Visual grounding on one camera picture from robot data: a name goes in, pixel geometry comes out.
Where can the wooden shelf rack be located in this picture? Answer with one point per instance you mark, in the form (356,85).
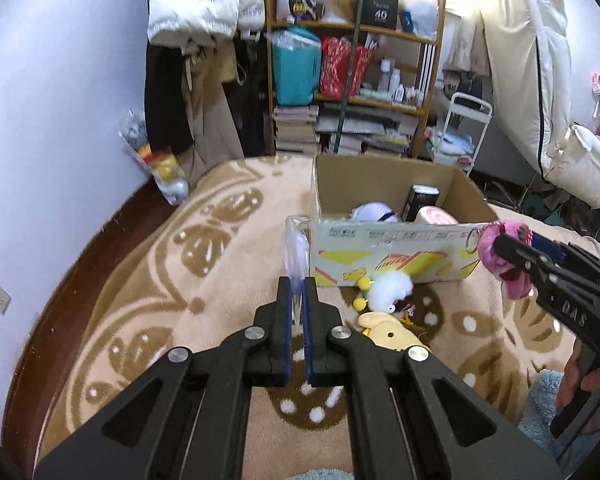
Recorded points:
(410,37)

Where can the pile of papers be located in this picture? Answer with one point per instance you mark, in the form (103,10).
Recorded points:
(370,130)

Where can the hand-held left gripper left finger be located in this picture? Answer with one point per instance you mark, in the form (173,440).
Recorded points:
(290,310)

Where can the light blue cloth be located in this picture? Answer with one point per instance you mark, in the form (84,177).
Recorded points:
(450,145)

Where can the black hanging garment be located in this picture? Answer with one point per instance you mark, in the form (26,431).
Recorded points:
(165,105)

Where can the yellow plush toy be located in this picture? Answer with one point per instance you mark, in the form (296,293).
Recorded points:
(387,330)

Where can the printed cardboard box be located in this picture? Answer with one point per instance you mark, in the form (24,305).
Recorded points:
(405,255)

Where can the clear bag with purple charm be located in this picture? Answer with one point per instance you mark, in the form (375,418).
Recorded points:
(297,255)

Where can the blue fuzzy cloth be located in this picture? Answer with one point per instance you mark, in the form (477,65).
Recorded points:
(540,410)

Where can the white fluffy plush toy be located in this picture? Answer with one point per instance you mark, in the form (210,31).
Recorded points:
(390,287)

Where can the teal bag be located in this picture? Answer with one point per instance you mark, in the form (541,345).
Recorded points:
(295,75)

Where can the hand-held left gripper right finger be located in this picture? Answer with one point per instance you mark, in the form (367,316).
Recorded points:
(307,310)

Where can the purple-haired plush doll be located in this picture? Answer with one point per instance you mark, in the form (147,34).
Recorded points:
(372,211)

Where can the white duvet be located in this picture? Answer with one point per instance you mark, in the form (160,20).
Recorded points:
(530,85)

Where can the white plastic bag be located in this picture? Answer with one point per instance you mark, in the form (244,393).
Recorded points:
(420,17)

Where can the green pole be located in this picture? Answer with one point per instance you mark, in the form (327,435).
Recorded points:
(350,70)

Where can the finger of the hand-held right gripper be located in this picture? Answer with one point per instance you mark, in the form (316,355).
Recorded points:
(517,255)
(547,249)

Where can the small black box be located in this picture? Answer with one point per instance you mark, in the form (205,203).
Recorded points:
(420,200)

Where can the group of cosmetic bottles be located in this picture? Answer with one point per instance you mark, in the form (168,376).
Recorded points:
(392,80)

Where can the white trolley cart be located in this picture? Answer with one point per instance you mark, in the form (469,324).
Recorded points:
(472,105)

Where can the beige hanging garment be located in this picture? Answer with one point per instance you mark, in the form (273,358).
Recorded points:
(210,110)

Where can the black display box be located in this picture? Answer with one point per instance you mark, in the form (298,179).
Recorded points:
(380,12)

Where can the white puffer jacket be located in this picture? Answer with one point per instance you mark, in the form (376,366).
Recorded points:
(190,5)

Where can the dark hanging clothes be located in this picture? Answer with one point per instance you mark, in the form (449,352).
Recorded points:
(252,110)

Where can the red patterned bag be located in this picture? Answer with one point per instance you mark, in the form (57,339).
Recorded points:
(337,70)

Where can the pink swirl roll plush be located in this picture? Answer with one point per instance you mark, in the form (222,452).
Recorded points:
(432,216)

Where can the stack of books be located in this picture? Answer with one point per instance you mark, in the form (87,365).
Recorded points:
(295,130)

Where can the clear bag of toys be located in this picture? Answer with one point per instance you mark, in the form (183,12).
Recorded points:
(167,175)

